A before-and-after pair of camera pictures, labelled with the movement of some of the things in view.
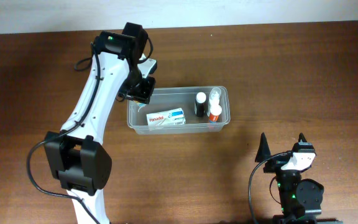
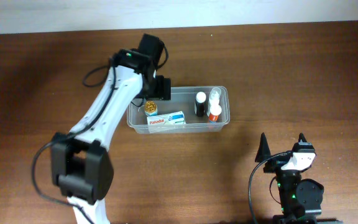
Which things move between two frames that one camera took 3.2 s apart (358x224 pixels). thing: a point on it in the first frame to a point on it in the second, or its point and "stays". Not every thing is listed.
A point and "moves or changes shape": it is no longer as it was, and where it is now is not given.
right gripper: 275,163 stays
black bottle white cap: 201,98 stays
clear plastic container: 173,111 stays
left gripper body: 138,88 to 159,91
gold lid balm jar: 140,104 to 150,108
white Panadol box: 174,116 moves or changes shape
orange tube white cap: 215,111 stays
